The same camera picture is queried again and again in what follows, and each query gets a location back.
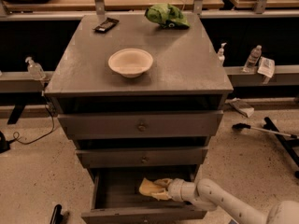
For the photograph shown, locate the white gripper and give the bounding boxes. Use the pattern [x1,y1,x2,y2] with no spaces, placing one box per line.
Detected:
[151,178,191,202]

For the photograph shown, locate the yellow sponge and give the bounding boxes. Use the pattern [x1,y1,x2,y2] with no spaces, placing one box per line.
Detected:
[139,178,165,196]

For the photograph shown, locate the white paper bowl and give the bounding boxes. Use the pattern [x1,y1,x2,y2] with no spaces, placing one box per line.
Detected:
[108,49,153,78]

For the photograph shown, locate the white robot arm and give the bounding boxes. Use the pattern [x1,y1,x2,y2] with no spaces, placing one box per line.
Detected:
[150,178,299,224]

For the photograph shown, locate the grey open bottom drawer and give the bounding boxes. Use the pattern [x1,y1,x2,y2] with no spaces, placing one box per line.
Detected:
[81,166,206,224]

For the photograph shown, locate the grey middle drawer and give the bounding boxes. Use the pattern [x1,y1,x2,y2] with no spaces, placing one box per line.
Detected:
[76,147,207,168]

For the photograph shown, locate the grey drawer cabinet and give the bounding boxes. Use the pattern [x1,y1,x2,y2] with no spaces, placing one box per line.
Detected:
[43,12,235,224]

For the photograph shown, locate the grey top drawer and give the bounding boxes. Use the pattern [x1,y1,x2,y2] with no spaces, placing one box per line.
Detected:
[58,111,223,140]

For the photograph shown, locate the black object bottom left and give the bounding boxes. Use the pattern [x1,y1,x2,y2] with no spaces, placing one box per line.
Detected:
[50,204,69,224]

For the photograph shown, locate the folded paper on floor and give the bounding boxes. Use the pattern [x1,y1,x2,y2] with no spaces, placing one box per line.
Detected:
[229,98,254,118]

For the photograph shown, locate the black stand legs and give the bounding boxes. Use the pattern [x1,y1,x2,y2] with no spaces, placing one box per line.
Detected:
[263,117,299,168]

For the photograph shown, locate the white pump bottle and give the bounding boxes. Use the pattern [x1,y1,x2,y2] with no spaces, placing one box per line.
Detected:
[217,43,227,65]

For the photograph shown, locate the clear plastic water bottle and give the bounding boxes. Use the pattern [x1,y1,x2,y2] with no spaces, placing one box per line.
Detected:
[242,45,262,73]

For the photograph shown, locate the black device left edge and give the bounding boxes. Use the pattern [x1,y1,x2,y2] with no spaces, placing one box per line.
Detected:
[0,132,10,153]

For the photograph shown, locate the black snack wrapper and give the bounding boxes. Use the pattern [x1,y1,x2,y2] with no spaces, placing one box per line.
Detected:
[93,18,119,33]

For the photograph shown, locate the clear sanitizer pump bottle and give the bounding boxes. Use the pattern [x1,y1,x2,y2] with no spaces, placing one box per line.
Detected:
[25,57,46,80]

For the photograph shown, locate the wooden workbench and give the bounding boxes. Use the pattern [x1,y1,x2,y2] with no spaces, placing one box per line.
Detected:
[3,0,193,12]

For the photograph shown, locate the black handled floor tool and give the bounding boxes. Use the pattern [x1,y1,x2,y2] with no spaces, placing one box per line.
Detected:
[232,123,299,139]

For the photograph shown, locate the black floor cable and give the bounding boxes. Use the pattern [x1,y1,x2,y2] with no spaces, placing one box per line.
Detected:
[7,101,57,147]

